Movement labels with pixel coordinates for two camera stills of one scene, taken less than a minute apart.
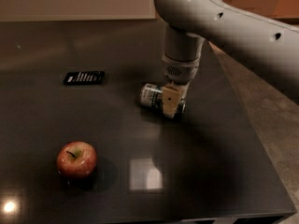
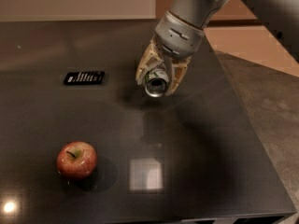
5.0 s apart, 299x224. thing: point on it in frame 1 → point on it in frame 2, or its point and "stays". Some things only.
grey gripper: x=180 y=71 → x=177 y=36
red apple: x=77 y=160 stays
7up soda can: x=152 y=95 → x=156 y=82
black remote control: x=85 y=77 stays
